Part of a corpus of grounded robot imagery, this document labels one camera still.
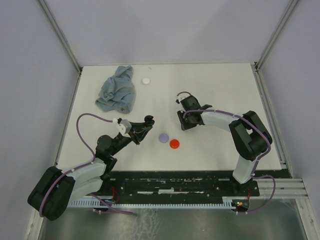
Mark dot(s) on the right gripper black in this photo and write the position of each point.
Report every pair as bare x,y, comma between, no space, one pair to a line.
184,125

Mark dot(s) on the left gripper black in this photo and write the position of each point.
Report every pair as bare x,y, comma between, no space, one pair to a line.
138,131

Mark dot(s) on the purple earbud charging case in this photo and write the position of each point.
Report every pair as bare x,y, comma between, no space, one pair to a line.
163,138

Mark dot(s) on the orange earbud charging case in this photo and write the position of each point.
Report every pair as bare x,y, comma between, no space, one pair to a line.
174,143

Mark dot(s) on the black earbud charging case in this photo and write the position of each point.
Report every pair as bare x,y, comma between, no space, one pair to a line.
149,120

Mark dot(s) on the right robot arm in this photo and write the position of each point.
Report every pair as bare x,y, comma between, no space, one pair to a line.
251,138

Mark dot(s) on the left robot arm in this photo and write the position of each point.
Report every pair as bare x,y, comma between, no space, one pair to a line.
59,187

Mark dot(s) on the blue crumpled cloth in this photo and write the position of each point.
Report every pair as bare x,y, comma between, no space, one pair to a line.
118,93

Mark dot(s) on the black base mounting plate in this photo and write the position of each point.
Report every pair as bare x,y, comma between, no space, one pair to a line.
174,187

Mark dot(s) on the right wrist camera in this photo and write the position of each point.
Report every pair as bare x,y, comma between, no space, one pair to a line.
179,98

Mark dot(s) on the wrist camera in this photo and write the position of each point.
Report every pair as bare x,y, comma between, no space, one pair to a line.
124,127
179,98

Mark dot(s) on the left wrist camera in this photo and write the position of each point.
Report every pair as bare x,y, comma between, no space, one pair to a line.
124,127

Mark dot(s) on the aluminium frame rail left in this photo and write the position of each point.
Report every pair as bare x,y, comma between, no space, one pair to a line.
44,5

